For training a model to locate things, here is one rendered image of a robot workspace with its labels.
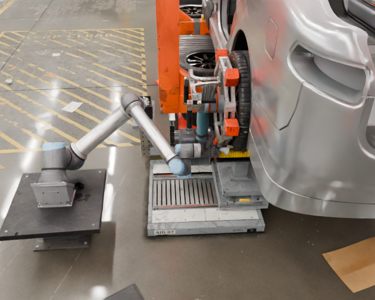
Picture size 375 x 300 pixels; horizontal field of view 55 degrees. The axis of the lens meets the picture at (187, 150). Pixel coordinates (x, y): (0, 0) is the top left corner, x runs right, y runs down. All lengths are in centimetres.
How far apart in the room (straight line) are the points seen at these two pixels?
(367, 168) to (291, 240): 130
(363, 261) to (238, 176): 101
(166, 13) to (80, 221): 149
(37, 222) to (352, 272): 203
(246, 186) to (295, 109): 134
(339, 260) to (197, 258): 94
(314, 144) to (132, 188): 186
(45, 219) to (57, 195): 16
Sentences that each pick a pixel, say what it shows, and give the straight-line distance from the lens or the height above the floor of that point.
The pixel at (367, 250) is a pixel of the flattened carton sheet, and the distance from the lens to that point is 284.
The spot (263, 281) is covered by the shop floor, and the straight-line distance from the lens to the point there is 246.
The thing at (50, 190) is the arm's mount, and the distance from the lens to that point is 245.
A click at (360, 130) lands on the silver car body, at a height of 130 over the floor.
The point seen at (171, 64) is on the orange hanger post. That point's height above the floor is 94.
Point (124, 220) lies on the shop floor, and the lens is 276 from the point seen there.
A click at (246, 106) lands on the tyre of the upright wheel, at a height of 98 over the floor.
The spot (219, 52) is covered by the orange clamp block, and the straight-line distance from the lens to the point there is 251.
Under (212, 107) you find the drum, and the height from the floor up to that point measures 85.
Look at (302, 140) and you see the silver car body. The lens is 149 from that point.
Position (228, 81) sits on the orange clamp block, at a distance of 213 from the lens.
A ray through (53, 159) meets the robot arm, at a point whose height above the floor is 59.
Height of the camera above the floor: 200
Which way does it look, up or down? 36 degrees down
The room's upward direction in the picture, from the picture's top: 1 degrees clockwise
